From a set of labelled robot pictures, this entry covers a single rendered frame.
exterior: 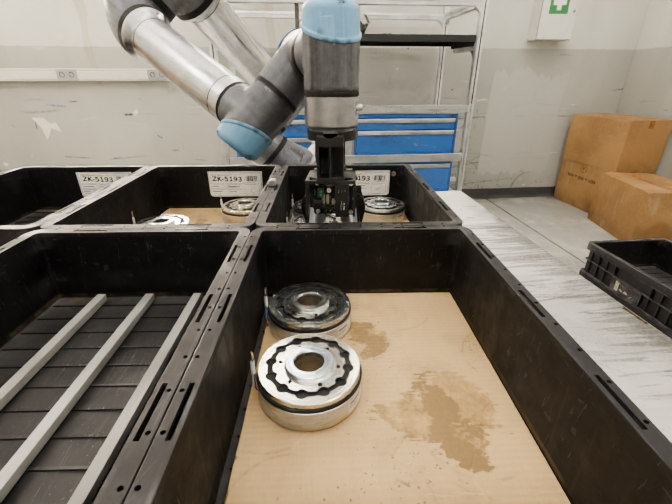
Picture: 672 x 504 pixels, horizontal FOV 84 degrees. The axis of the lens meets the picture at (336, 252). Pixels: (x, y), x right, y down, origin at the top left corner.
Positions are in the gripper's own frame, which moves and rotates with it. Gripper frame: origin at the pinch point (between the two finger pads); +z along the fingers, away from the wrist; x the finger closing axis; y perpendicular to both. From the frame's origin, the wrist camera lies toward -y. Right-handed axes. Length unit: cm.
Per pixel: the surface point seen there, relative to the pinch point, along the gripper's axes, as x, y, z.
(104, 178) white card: -55, -25, -5
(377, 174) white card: 8.5, -30.0, -5.8
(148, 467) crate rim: -7.3, 45.2, -7.9
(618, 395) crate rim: 21.1, 38.6, -7.8
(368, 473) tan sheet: 5.0, 38.0, 2.1
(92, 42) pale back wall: -202, -264, -50
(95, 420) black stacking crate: -20.4, 34.1, 2.2
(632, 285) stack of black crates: 89, -46, 32
